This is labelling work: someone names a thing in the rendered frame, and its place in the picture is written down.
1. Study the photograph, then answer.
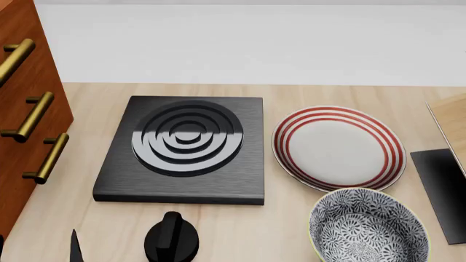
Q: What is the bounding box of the black stove burner plate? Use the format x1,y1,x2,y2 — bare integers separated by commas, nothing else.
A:
92,95,266,207

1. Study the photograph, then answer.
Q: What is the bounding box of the white plate with red rings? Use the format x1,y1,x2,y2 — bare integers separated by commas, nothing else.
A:
272,105,407,193

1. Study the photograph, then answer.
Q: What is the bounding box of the brown wooden drawer cabinet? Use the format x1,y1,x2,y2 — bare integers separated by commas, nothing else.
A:
0,0,75,241

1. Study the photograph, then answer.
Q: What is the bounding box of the light wooden board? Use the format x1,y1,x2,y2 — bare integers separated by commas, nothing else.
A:
425,93,466,179

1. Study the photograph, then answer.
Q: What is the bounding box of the black flat panel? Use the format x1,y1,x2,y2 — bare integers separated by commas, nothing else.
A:
409,148,466,245

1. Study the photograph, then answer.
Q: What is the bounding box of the black stove knob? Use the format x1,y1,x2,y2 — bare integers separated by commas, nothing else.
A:
143,210,200,262

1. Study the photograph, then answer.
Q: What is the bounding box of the brass bar drawer handle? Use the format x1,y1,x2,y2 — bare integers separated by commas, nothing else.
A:
22,132,70,186
0,38,36,88
0,91,55,144

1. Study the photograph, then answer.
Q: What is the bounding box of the black and white patterned bowl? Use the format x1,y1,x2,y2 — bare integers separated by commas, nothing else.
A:
308,187,430,262

